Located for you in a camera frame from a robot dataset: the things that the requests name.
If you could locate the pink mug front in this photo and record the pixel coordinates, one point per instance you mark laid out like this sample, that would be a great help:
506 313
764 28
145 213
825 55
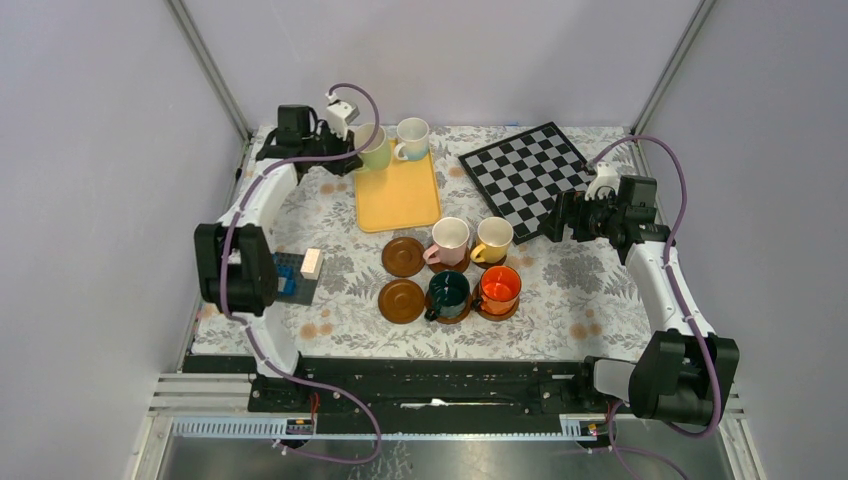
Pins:
450 237

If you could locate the brown coaster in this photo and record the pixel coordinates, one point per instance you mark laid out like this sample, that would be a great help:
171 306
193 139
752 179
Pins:
401 301
497 317
460 267
403 257
430 315

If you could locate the dark walnut wooden coaster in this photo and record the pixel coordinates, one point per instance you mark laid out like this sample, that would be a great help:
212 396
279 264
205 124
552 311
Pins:
486 265

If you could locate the aluminium frame rail left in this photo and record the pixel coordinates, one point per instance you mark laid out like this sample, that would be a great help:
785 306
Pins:
203 56

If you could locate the aluminium frame rail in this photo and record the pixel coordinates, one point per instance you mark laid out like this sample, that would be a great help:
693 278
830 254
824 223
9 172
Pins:
203 56
698 19

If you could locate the floral patterned tablecloth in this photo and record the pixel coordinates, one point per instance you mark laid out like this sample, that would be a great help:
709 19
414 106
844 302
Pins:
576 299

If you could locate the dark green mug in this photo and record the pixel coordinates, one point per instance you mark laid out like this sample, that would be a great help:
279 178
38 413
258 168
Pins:
449 291

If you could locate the cream yellow mug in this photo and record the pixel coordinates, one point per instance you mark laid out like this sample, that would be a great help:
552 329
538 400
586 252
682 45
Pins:
494 236

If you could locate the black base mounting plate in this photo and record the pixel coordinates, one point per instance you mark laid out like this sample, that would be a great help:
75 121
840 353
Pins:
421 396

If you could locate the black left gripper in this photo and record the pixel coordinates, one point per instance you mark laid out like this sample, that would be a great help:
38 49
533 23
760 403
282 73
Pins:
341 145

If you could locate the pink mug back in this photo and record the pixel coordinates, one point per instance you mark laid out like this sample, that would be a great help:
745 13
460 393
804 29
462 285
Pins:
376 156

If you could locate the beige building block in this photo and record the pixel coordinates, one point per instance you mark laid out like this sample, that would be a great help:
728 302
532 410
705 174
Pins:
312 264

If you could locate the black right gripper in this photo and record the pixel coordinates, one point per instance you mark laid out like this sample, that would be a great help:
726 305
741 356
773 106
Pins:
569 205

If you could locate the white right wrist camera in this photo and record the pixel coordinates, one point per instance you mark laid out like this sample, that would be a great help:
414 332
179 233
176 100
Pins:
605 183

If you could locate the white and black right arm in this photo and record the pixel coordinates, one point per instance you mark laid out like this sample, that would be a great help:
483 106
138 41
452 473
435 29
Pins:
684 375

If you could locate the orange cup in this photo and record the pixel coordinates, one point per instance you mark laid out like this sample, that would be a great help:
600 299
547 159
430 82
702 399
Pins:
498 290

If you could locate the yellow plastic tray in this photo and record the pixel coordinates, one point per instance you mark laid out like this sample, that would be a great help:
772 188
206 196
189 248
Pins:
404 195

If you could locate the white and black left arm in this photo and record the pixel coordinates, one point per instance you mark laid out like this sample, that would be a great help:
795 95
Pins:
236 269

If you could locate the blue building block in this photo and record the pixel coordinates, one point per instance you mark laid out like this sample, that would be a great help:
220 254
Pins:
286 280

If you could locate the aluminium frame rail right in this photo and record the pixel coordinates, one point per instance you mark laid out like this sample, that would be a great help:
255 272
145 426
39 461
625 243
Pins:
698 19

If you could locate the black and white chessboard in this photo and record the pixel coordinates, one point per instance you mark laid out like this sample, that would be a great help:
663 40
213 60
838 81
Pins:
520 176

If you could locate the pink mug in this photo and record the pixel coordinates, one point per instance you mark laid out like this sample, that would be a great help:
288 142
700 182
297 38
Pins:
376 156
450 237

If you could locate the white mug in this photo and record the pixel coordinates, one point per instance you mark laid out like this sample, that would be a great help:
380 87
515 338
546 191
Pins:
412 139

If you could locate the grey building block baseplate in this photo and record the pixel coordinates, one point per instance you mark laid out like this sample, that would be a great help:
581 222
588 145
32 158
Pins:
305 289

